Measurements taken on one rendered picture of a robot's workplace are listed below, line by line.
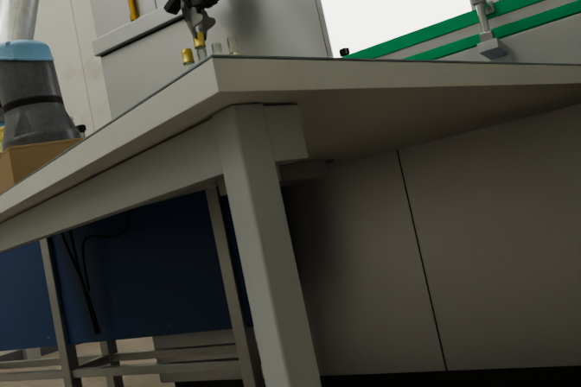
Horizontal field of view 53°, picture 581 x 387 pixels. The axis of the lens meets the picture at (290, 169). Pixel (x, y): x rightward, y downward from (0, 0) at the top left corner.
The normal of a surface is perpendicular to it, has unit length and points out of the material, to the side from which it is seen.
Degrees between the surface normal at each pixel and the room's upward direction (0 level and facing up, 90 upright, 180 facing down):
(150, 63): 90
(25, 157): 90
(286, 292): 90
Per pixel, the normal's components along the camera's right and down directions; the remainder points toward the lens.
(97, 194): -0.76, 0.11
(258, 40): -0.51, 0.04
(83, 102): 0.62, -0.19
